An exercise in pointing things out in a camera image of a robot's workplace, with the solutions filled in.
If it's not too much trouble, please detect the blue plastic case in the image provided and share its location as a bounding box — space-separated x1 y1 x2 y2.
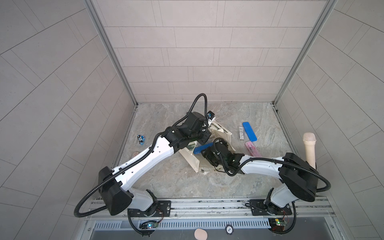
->
243 122 258 142
193 143 213 155

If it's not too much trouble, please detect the cream canvas tote bag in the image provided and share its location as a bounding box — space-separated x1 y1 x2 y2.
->
179 121 236 175

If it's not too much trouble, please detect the pink plastic case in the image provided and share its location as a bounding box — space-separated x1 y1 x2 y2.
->
245 141 262 158

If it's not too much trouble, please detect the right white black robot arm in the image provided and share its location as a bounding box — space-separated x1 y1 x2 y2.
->
201 138 319 215

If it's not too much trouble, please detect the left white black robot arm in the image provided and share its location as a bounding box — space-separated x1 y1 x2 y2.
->
99 112 216 216

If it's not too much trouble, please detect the small blue white toy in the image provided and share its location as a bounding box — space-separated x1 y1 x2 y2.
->
137 135 146 146

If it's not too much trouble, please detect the round black white button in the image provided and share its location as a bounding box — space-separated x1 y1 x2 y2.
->
225 225 234 235

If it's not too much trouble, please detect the round beige disc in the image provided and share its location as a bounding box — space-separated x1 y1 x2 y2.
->
194 229 208 240

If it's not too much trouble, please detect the right green circuit board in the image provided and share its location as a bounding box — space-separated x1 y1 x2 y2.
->
268 218 289 232

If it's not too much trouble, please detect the green circuit board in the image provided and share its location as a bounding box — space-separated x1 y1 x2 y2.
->
268 218 289 232
140 221 159 230

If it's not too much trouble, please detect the beige microphone on stand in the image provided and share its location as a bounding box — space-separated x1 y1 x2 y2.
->
303 133 317 169

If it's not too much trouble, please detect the left green circuit board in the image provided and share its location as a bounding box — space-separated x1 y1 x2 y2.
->
140 221 159 230

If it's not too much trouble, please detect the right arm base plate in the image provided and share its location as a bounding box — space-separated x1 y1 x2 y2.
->
245 200 293 216

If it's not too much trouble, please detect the aluminium rail frame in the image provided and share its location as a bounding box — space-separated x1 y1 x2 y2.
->
86 196 346 240

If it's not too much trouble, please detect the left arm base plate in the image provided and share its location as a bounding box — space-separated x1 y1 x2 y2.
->
128 201 172 218

